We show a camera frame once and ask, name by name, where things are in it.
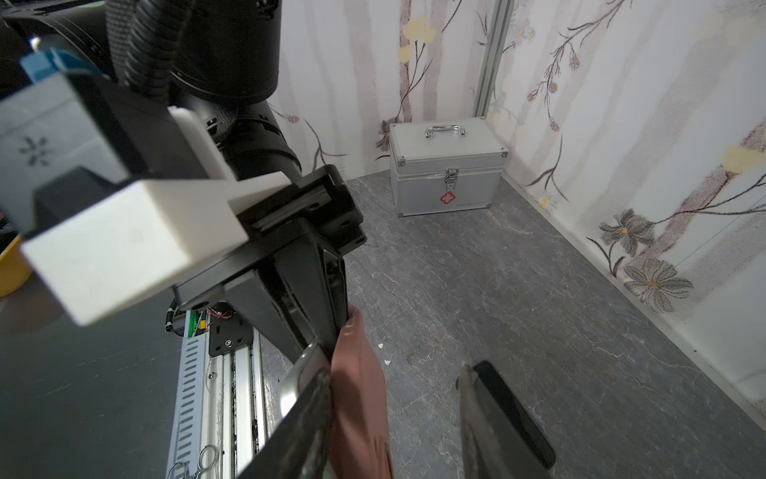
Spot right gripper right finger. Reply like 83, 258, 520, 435
457, 363, 530, 478

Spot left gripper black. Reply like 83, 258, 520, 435
173, 165, 366, 362

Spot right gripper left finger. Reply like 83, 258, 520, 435
239, 369, 333, 479

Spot pink phone case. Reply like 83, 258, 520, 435
329, 305, 394, 478

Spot phone with black screen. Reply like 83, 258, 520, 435
277, 340, 330, 419

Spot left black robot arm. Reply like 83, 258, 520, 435
1, 1, 365, 360

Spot black phone middle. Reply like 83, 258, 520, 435
473, 360, 557, 471

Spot silver first aid case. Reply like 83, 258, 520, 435
389, 118, 509, 217

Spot metal scissors forceps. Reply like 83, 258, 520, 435
166, 444, 221, 479

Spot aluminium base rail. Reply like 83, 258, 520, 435
162, 309, 267, 478

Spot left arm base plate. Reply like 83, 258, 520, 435
207, 303, 255, 357

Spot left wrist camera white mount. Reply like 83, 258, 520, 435
0, 50, 291, 327

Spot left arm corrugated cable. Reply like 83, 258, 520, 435
104, 0, 193, 100

